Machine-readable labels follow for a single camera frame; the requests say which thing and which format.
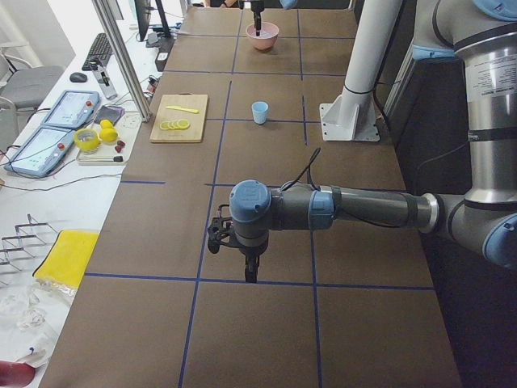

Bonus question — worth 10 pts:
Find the black computer mouse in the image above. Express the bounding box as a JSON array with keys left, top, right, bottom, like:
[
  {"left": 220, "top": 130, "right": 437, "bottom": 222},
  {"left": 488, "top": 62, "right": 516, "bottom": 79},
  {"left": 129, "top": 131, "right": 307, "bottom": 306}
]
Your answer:
[{"left": 69, "top": 72, "right": 88, "bottom": 83}]

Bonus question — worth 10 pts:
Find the black keyboard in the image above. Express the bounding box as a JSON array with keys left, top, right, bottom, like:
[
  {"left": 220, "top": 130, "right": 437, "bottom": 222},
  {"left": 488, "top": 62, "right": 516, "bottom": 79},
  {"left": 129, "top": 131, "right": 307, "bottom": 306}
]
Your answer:
[{"left": 82, "top": 32, "right": 113, "bottom": 71}]

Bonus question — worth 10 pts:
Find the wire rack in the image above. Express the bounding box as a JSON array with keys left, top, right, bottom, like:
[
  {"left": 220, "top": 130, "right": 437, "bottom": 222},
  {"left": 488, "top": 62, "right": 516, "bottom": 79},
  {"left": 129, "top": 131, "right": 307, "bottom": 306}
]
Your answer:
[{"left": 1, "top": 213, "right": 58, "bottom": 276}]

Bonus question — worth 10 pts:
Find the aluminium frame post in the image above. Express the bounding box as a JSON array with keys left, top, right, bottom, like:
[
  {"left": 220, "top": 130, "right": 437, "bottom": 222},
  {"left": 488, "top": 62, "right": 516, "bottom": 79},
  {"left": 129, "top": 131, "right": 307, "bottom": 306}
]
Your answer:
[{"left": 92, "top": 0, "right": 152, "bottom": 122}]

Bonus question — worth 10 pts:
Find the pink bowl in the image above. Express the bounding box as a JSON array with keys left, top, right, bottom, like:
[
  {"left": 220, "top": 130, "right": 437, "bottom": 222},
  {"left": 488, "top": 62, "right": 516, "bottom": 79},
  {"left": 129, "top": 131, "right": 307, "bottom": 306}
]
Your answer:
[{"left": 246, "top": 21, "right": 280, "bottom": 50}]

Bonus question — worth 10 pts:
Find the yellow tape roll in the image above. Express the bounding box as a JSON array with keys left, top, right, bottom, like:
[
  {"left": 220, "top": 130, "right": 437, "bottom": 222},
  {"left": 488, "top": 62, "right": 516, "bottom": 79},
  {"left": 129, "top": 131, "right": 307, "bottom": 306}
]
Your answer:
[{"left": 74, "top": 128, "right": 100, "bottom": 152}]

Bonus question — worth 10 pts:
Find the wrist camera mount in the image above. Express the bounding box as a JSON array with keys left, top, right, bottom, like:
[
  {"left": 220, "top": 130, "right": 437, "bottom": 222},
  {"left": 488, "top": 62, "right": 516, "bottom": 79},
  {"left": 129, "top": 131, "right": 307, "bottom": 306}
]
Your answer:
[{"left": 208, "top": 204, "right": 242, "bottom": 254}]

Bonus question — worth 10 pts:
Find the grey office chair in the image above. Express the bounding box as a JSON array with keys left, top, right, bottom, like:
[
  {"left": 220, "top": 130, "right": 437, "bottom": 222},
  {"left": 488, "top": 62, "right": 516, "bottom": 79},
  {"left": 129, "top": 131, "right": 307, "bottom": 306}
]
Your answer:
[{"left": 0, "top": 42, "right": 65, "bottom": 122}]

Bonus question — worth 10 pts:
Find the yellow plastic knife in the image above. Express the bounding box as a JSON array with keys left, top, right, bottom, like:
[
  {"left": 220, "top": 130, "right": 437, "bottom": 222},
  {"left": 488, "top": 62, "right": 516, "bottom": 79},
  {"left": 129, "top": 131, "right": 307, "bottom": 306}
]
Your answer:
[{"left": 166, "top": 105, "right": 200, "bottom": 114}]

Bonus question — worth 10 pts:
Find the whole lemon right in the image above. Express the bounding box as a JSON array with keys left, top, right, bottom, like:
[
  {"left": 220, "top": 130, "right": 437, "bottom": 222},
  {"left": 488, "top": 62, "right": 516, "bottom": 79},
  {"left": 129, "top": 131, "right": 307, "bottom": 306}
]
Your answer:
[{"left": 99, "top": 128, "right": 118, "bottom": 143}]

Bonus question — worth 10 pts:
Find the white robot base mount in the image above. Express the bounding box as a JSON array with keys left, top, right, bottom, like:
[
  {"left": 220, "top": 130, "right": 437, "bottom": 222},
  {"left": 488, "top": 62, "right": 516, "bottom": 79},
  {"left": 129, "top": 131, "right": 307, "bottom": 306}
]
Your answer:
[{"left": 320, "top": 0, "right": 402, "bottom": 142}]

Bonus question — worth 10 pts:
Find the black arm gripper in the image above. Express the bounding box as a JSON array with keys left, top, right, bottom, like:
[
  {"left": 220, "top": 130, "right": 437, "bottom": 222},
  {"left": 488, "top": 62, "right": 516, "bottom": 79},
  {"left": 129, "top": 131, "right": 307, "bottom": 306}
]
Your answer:
[{"left": 239, "top": 241, "right": 267, "bottom": 283}]

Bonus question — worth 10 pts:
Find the whole lemon left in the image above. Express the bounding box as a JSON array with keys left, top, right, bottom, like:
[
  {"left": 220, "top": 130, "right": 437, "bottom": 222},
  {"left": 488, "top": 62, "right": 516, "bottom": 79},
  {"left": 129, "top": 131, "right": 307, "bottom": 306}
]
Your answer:
[{"left": 99, "top": 119, "right": 114, "bottom": 129}]

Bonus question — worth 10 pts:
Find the teach pendant lower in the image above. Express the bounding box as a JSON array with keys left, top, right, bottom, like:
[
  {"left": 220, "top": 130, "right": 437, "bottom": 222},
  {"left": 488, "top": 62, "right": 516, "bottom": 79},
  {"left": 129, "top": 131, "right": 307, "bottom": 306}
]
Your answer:
[{"left": 4, "top": 124, "right": 75, "bottom": 178}]

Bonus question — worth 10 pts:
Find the teach pendant upper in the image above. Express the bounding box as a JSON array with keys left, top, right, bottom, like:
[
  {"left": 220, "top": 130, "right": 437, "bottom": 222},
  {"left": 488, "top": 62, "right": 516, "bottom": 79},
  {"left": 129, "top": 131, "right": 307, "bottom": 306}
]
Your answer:
[{"left": 42, "top": 90, "right": 100, "bottom": 129}]

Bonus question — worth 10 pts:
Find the whole lemon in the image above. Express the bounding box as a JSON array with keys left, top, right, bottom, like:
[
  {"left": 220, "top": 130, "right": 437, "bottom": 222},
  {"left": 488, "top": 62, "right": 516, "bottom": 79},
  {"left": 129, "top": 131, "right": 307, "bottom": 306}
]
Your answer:
[
  {"left": 99, "top": 119, "right": 114, "bottom": 129},
  {"left": 99, "top": 128, "right": 118, "bottom": 143}
]

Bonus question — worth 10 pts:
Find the lemon slice farthest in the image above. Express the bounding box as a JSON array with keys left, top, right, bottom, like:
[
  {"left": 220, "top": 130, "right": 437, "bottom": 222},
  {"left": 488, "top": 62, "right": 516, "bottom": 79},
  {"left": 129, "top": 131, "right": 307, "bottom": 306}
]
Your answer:
[{"left": 180, "top": 119, "right": 190, "bottom": 130}]

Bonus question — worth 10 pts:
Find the light blue paper cup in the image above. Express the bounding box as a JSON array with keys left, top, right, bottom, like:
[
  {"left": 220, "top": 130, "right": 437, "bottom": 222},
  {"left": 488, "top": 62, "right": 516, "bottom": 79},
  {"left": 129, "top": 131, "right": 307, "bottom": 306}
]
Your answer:
[{"left": 251, "top": 101, "right": 269, "bottom": 124}]

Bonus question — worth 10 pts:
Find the clear plastic bag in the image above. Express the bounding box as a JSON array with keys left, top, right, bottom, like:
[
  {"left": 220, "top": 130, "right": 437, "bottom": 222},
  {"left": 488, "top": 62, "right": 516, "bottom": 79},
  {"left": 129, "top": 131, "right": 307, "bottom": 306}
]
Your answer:
[{"left": 1, "top": 280, "right": 75, "bottom": 368}]

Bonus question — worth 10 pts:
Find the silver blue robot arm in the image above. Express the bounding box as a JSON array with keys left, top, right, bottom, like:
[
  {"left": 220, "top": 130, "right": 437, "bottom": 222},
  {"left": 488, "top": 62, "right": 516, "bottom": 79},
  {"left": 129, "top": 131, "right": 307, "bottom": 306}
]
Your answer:
[{"left": 208, "top": 1, "right": 516, "bottom": 282}]

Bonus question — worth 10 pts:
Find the clear water bottle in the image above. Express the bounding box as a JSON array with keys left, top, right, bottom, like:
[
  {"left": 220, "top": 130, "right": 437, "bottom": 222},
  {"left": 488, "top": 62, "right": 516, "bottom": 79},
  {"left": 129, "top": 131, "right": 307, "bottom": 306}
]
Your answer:
[{"left": 90, "top": 58, "right": 117, "bottom": 100}]

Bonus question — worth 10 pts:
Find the yellow cloth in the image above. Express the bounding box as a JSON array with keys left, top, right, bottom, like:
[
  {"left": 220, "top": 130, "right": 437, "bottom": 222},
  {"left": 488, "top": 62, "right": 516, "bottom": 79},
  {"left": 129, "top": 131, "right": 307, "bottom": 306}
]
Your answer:
[{"left": 32, "top": 230, "right": 99, "bottom": 290}]

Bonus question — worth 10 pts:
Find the black monitor stand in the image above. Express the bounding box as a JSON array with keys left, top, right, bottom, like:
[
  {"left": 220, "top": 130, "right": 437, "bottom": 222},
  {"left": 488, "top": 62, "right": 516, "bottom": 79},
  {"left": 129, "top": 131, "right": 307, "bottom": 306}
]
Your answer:
[{"left": 133, "top": 0, "right": 172, "bottom": 44}]

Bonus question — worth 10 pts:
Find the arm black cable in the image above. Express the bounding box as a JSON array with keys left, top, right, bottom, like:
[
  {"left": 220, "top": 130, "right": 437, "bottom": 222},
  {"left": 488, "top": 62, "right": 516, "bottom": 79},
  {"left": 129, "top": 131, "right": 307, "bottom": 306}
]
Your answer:
[{"left": 280, "top": 147, "right": 322, "bottom": 191}]

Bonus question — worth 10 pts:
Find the teach pendant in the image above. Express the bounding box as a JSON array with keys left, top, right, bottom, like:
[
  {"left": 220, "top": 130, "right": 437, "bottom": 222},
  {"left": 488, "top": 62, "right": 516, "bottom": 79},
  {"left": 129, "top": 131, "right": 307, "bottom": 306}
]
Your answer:
[
  {"left": 4, "top": 124, "right": 75, "bottom": 178},
  {"left": 42, "top": 90, "right": 100, "bottom": 129}
]

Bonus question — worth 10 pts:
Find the white tray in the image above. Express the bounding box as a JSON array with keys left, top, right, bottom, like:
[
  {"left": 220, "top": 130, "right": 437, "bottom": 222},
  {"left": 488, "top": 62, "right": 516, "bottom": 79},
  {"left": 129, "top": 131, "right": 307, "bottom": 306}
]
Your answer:
[{"left": 76, "top": 116, "right": 141, "bottom": 166}]

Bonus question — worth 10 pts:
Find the purple notebook stack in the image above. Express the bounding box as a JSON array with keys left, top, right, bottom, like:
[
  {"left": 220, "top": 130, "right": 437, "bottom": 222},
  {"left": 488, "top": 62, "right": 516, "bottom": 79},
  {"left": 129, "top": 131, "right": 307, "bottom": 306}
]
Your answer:
[{"left": 94, "top": 105, "right": 125, "bottom": 124}]

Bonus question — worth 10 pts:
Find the bamboo cutting board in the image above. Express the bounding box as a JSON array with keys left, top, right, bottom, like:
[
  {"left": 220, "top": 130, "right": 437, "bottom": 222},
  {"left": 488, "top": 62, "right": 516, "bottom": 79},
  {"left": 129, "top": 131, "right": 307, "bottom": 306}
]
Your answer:
[{"left": 149, "top": 94, "right": 208, "bottom": 143}]

